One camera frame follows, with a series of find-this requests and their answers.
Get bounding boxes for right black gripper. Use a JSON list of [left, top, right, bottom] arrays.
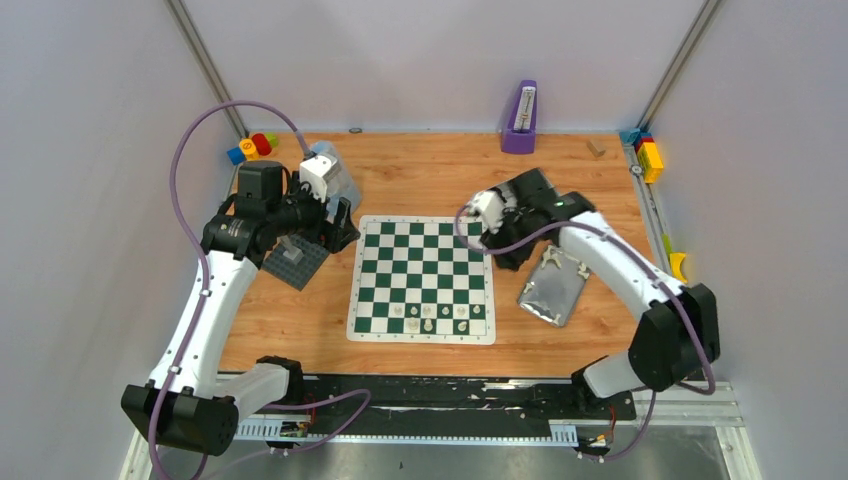
[[478, 210, 544, 272]]

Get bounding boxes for metal tin with black pieces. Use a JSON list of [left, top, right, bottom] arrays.
[[492, 181, 518, 208]]

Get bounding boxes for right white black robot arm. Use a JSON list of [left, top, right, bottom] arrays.
[[463, 168, 721, 418]]

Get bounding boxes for yellow green toy piece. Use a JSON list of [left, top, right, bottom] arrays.
[[662, 234, 688, 284]]

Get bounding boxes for metal tin with white pieces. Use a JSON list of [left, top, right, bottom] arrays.
[[517, 245, 592, 328]]

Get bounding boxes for purple metronome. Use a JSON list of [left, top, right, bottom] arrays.
[[499, 80, 538, 155]]

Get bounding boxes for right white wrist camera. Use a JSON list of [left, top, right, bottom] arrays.
[[467, 189, 506, 234]]

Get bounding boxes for colourful toy blocks left corner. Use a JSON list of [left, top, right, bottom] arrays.
[[226, 133, 279, 166]]

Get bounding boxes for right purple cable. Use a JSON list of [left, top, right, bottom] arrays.
[[454, 205, 717, 463]]

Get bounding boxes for small wooden block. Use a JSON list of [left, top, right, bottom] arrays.
[[586, 139, 606, 158]]

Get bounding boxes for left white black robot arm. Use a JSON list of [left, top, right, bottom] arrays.
[[121, 154, 361, 456]]

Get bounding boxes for translucent blue metronome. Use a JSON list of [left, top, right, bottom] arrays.
[[310, 140, 362, 214]]

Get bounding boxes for grey lego baseplate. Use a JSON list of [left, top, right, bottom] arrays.
[[262, 235, 330, 291]]

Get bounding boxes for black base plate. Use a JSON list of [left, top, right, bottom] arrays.
[[284, 374, 637, 438]]

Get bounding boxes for green white chess mat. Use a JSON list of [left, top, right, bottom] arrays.
[[346, 215, 496, 346]]

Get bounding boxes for colourful block stack right corner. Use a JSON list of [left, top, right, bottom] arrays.
[[619, 129, 664, 184]]

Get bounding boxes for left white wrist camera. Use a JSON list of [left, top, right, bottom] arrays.
[[298, 155, 332, 202]]

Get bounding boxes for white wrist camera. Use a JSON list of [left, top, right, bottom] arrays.
[[298, 155, 332, 202], [467, 189, 506, 234]]

